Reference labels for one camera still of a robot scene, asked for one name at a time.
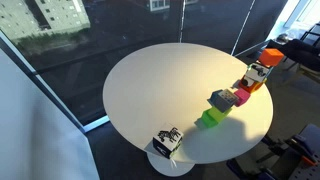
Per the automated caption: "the orange block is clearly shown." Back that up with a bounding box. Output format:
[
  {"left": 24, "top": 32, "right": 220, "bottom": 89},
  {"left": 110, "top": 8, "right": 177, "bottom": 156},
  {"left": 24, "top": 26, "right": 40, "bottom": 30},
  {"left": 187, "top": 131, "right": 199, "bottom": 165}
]
[{"left": 258, "top": 48, "right": 285, "bottom": 67}]

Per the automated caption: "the green block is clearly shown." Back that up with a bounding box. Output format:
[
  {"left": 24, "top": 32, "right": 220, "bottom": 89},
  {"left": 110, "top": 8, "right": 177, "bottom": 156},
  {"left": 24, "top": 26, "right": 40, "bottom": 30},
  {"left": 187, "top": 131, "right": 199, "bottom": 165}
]
[{"left": 200, "top": 106, "right": 233, "bottom": 129}]

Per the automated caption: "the dark blue block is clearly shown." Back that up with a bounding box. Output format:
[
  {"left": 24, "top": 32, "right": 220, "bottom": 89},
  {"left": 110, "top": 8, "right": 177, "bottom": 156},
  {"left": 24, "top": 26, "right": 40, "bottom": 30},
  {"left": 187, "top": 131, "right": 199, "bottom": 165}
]
[{"left": 207, "top": 88, "right": 240, "bottom": 114}]

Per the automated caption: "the magenta block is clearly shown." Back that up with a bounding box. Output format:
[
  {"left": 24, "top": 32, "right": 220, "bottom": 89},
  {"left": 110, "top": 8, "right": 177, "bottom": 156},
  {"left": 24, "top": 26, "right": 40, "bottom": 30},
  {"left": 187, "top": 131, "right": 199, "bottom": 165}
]
[{"left": 233, "top": 87, "right": 252, "bottom": 108}]

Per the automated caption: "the zebra picture cube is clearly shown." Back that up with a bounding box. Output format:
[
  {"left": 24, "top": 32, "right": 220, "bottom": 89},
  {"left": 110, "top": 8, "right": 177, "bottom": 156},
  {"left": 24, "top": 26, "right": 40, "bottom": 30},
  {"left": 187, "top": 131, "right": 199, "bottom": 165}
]
[{"left": 152, "top": 122, "right": 184, "bottom": 160}]

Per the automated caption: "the orange multicolour picture cube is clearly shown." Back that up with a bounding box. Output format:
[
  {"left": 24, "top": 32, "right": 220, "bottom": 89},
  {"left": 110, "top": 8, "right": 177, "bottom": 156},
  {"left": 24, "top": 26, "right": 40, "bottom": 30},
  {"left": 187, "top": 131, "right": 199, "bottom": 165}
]
[{"left": 237, "top": 75, "right": 268, "bottom": 94}]

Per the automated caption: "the blue picture cube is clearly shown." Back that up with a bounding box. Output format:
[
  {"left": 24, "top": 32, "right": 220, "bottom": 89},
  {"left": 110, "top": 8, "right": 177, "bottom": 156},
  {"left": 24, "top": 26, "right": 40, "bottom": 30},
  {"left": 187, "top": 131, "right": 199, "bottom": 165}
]
[{"left": 245, "top": 62, "right": 274, "bottom": 84}]

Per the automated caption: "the black chair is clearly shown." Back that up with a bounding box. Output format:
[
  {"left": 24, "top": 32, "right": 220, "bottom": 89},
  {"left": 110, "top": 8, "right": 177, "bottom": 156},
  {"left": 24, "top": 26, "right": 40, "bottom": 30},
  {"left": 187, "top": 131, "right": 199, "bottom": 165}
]
[{"left": 266, "top": 23, "right": 320, "bottom": 73}]

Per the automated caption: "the orange and blue clamp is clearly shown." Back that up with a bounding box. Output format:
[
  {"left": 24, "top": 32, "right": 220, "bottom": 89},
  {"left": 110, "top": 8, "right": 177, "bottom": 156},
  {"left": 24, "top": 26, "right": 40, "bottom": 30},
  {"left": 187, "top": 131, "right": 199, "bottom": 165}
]
[{"left": 285, "top": 133, "right": 318, "bottom": 168}]

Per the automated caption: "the white table pedestal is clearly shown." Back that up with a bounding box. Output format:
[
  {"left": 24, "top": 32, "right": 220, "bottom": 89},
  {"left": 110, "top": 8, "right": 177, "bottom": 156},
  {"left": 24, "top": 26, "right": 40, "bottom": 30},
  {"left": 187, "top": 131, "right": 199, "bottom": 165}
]
[{"left": 146, "top": 152, "right": 196, "bottom": 178}]

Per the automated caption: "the dark window frame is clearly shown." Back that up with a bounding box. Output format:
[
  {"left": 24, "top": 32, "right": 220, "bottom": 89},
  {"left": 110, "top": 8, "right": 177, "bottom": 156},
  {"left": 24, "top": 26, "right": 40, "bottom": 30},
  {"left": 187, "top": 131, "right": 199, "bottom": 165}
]
[{"left": 0, "top": 29, "right": 112, "bottom": 134}]

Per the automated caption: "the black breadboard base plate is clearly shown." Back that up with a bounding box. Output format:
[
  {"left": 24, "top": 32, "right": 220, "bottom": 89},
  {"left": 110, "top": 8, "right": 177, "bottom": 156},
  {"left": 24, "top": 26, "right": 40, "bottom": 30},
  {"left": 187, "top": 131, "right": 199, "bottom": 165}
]
[{"left": 287, "top": 159, "right": 320, "bottom": 180}]

